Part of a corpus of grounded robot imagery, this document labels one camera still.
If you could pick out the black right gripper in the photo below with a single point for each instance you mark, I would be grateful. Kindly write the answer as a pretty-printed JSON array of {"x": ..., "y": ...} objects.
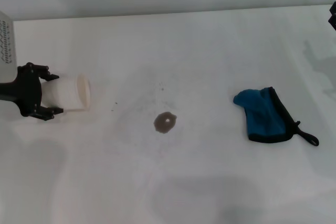
[{"x": 333, "y": 16}]

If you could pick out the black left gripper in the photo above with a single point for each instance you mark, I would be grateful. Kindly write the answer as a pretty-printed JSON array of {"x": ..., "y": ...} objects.
[{"x": 27, "y": 93}]

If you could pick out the white paper cup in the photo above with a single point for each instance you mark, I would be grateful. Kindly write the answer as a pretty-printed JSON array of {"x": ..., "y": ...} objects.
[{"x": 68, "y": 93}]

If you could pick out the blue rag with black trim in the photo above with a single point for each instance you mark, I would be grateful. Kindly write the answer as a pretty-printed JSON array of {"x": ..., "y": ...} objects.
[{"x": 262, "y": 113}]

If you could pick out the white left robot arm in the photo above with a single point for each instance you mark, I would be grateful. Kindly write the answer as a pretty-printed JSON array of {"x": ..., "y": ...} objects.
[{"x": 6, "y": 48}]

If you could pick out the dark water stain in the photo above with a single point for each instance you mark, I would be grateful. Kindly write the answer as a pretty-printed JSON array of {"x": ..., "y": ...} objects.
[{"x": 160, "y": 125}]

